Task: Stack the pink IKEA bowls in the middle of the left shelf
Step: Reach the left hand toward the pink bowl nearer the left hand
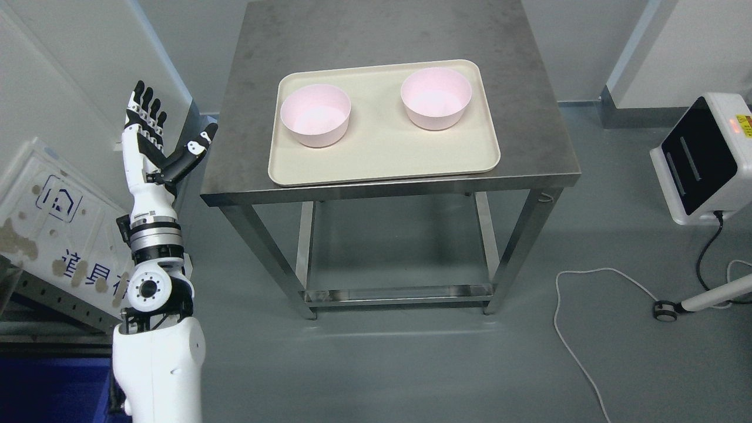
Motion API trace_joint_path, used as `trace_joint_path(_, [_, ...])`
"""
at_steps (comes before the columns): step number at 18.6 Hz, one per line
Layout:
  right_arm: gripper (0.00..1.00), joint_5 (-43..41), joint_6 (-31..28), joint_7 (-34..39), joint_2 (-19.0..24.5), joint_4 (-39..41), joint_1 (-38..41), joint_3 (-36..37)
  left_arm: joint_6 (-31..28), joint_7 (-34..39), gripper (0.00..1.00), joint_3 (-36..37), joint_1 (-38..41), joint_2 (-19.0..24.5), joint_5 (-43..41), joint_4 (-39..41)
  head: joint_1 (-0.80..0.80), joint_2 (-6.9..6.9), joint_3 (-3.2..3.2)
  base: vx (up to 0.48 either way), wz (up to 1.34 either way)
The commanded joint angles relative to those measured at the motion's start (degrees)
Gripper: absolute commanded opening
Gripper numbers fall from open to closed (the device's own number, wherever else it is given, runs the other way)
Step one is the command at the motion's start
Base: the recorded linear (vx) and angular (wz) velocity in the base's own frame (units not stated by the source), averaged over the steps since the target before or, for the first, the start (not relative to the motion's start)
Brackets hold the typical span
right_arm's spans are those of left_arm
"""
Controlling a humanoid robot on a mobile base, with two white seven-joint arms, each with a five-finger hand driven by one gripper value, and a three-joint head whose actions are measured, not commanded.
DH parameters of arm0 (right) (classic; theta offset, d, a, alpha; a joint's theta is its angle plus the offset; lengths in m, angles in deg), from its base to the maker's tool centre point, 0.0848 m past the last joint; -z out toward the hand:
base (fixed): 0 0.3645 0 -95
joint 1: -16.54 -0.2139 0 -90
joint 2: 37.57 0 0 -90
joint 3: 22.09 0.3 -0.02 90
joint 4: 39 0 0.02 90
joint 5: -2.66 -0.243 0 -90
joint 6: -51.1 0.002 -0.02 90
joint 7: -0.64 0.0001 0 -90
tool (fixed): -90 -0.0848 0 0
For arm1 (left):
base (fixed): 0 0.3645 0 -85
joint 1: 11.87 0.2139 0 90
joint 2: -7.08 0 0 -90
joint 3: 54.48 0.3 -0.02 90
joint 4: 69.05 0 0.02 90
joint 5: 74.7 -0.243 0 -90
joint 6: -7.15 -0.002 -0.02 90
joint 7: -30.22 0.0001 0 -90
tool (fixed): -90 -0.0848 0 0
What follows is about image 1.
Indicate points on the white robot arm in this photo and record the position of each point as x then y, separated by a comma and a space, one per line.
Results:
159, 348

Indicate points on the beige plastic tray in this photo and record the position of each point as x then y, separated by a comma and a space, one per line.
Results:
381, 143

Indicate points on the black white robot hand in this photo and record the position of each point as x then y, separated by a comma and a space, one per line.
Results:
142, 142

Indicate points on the pink bowl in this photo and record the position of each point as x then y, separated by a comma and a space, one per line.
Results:
435, 98
317, 115

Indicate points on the white wheeled stand leg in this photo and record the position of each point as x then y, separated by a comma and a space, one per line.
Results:
669, 311

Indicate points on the white black floor device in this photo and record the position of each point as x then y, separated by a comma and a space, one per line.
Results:
704, 164

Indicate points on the stainless steel table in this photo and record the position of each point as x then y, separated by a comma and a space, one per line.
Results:
511, 204

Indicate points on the white sign board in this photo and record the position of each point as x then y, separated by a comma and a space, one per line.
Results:
60, 229

